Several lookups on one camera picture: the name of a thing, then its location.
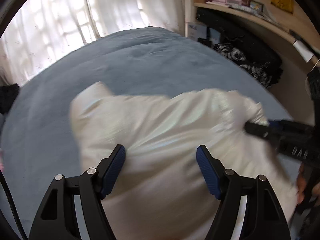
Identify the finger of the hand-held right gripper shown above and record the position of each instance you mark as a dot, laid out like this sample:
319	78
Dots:
257	128

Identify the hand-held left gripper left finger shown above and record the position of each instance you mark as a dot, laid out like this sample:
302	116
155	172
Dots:
113	172

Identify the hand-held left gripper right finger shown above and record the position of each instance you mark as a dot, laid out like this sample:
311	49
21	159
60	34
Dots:
208	175

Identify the cream white pillow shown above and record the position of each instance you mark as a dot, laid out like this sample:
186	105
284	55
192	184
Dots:
162	130

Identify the pile of black clothes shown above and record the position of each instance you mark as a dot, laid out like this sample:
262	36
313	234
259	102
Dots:
250	47

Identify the person's right hand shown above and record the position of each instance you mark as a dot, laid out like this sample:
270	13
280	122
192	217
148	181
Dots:
301	182

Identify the wooden shelf unit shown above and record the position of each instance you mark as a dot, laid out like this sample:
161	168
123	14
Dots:
262	27

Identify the blue fleece bed blanket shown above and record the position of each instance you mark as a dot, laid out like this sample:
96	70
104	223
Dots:
125	60

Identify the white and blue box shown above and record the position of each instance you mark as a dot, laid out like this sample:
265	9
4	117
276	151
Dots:
197	31

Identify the small framed picture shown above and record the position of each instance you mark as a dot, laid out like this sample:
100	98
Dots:
256	6

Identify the black plush toy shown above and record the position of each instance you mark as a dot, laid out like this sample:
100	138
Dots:
8	97

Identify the white floral curtain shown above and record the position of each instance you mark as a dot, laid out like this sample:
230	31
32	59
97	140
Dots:
62	17

